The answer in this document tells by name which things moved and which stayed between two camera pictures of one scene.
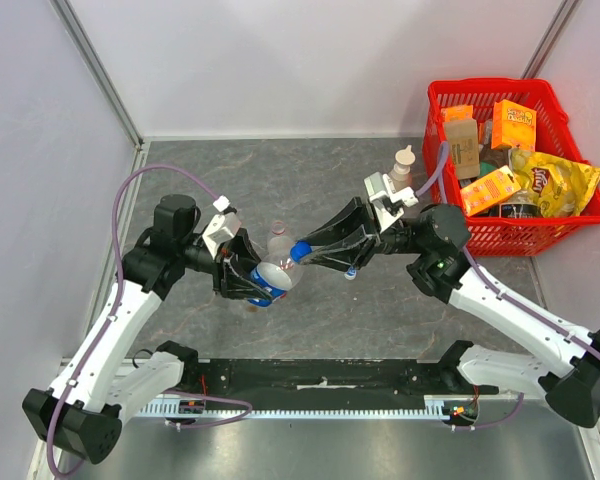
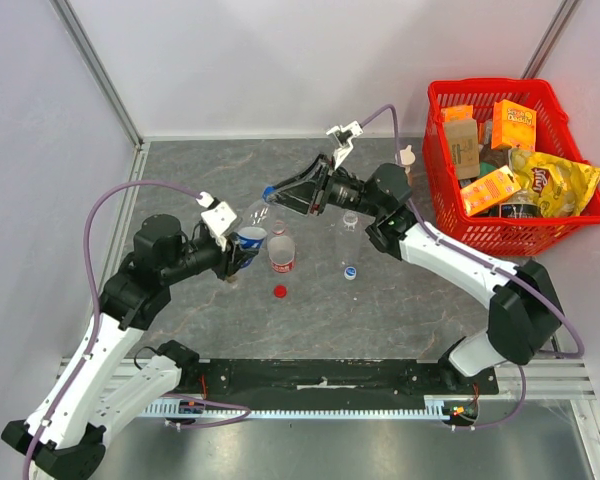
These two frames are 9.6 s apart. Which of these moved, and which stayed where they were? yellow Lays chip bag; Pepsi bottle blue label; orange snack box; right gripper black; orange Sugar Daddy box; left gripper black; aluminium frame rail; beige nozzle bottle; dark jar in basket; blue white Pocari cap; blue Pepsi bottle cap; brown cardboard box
Moved: blue Pepsi bottle cap; left gripper black; Pepsi bottle blue label; right gripper black
Stayed: beige nozzle bottle; yellow Lays chip bag; blue white Pocari cap; orange Sugar Daddy box; dark jar in basket; brown cardboard box; aluminium frame rail; orange snack box
